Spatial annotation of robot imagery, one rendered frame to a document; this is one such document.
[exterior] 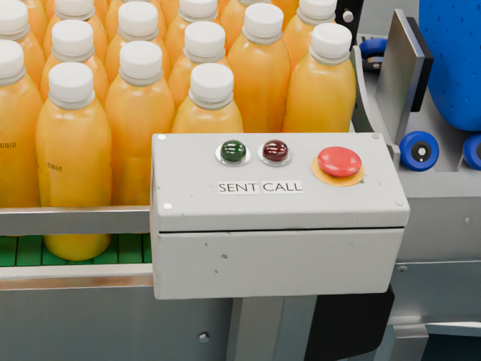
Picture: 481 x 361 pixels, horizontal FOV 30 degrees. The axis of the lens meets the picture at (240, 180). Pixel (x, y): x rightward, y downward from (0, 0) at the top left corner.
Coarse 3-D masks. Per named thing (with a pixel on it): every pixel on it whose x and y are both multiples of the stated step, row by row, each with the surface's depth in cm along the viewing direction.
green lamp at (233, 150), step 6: (222, 144) 73; (228, 144) 73; (234, 144) 73; (240, 144) 73; (222, 150) 73; (228, 150) 73; (234, 150) 73; (240, 150) 73; (246, 150) 73; (222, 156) 73; (228, 156) 73; (234, 156) 72; (240, 156) 73
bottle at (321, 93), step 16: (304, 64) 90; (320, 64) 89; (336, 64) 89; (304, 80) 90; (320, 80) 89; (336, 80) 89; (352, 80) 91; (288, 96) 93; (304, 96) 90; (320, 96) 90; (336, 96) 90; (352, 96) 91; (288, 112) 93; (304, 112) 91; (320, 112) 91; (336, 112) 91; (352, 112) 94; (288, 128) 94; (304, 128) 93; (320, 128) 92; (336, 128) 92
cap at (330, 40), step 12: (324, 24) 90; (336, 24) 90; (312, 36) 89; (324, 36) 88; (336, 36) 88; (348, 36) 88; (312, 48) 89; (324, 48) 88; (336, 48) 88; (348, 48) 89
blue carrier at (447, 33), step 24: (432, 0) 107; (456, 0) 100; (480, 0) 93; (432, 24) 107; (456, 24) 100; (480, 24) 94; (432, 48) 107; (456, 48) 100; (480, 48) 94; (432, 72) 107; (456, 72) 100; (480, 72) 94; (432, 96) 108; (456, 96) 100; (480, 96) 94; (456, 120) 100; (480, 120) 95
